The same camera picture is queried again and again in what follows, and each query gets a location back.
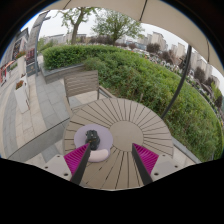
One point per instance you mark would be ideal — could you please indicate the distant apartment buildings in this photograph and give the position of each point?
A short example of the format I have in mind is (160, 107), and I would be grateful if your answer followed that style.
(158, 38)

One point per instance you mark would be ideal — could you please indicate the dark tall sign pylon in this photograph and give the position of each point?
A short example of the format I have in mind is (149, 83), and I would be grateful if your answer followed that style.
(33, 36)

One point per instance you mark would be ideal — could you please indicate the black computer mouse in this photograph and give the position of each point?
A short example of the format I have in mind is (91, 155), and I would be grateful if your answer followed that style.
(92, 138)

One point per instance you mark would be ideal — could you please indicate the round-crowned tree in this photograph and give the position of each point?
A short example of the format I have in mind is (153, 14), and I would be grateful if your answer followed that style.
(116, 25)

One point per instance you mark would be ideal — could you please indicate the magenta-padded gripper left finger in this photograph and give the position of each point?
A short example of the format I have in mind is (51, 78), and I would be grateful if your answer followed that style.
(58, 165)

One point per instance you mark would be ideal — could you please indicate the white planter with orange flowers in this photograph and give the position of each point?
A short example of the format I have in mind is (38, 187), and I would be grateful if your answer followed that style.
(21, 100)

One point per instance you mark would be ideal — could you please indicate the lilac mouse pad with wrist rest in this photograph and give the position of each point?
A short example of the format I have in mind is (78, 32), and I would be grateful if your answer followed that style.
(105, 136)

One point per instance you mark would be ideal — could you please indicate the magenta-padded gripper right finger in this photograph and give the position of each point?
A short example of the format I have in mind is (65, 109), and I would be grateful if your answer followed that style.
(163, 165)

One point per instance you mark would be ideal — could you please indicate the slatted wooden chair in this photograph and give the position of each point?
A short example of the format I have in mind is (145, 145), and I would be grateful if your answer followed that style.
(81, 83)

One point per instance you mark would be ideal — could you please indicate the beige cantilever patio umbrella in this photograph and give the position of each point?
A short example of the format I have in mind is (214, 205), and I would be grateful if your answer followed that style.
(160, 10)

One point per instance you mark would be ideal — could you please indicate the green hedge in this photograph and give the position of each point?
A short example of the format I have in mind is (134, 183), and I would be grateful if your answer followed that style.
(140, 76)

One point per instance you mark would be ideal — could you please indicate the grey storefront building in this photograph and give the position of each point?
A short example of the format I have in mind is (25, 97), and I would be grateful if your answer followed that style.
(18, 43)

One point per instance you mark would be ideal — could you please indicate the white planter with green plants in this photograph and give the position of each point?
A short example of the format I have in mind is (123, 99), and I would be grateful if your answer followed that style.
(21, 65)

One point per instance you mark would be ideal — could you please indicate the slender leaning tree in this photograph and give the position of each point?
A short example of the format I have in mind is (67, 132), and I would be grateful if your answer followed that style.
(75, 33)

